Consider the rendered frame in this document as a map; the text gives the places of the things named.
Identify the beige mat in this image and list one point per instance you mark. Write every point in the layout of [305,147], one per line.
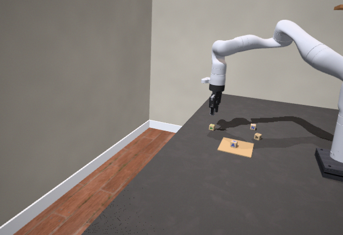
[242,149]

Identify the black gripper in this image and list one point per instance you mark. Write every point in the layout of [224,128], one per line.
[215,98]

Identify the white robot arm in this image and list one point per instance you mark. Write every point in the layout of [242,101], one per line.
[313,52]

